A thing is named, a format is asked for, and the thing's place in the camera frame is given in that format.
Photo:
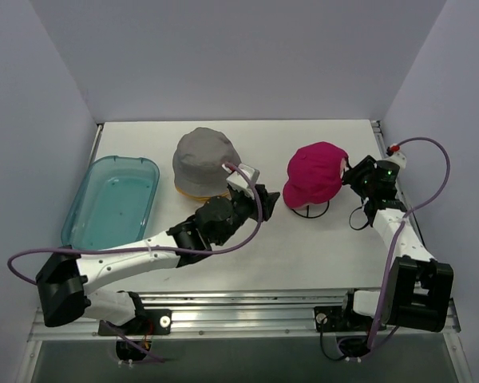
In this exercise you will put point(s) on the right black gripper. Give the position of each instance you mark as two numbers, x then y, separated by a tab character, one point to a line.
354	175

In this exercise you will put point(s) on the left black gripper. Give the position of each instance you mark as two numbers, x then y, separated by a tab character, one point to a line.
258	202

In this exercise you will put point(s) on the magenta baseball cap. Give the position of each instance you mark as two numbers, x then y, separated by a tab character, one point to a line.
313	175

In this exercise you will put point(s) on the yellow bucket hat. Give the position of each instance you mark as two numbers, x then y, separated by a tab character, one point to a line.
200	198

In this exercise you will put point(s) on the grey bucket hat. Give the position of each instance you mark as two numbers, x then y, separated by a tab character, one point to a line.
197	161

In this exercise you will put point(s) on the light pink baseball cap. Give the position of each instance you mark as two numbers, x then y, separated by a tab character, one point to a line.
344	166

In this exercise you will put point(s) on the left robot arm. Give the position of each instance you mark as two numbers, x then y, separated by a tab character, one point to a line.
72	285

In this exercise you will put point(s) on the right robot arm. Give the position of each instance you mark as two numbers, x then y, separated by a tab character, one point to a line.
418	287

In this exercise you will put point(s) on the teal plastic tray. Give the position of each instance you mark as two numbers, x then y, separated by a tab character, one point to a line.
112	204

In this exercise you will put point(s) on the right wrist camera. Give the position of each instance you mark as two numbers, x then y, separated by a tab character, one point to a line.
395	155

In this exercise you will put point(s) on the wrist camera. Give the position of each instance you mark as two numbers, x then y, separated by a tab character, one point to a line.
395	155
241	178

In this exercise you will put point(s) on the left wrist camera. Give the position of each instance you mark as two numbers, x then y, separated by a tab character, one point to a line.
241	178

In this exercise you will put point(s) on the black wire hat stand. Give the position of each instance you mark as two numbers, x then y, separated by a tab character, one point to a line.
312	211

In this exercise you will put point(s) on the aluminium front rail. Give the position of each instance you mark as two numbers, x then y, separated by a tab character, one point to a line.
236	314

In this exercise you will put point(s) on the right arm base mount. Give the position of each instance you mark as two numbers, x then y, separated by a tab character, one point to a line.
343	319

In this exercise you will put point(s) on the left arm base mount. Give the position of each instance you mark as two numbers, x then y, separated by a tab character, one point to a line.
134	339

